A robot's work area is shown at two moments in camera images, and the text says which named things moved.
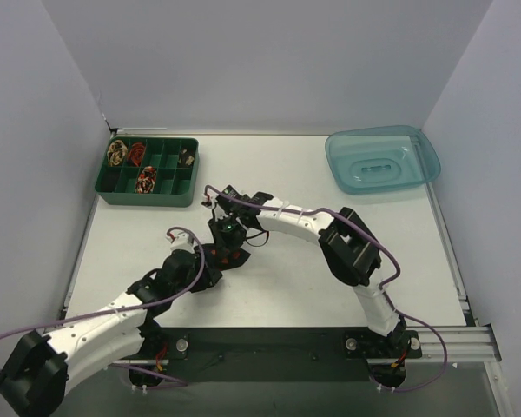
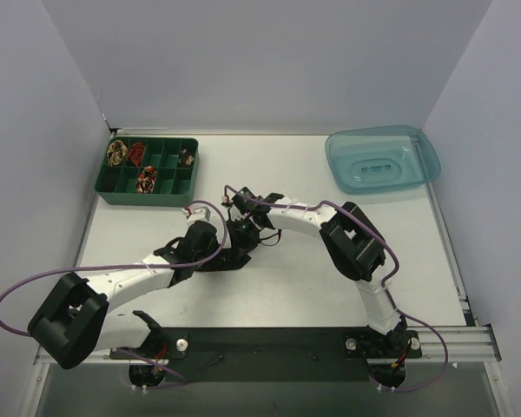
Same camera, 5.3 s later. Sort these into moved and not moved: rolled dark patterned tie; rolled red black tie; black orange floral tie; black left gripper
Moved: black left gripper
Not moved: black orange floral tie; rolled dark patterned tie; rolled red black tie
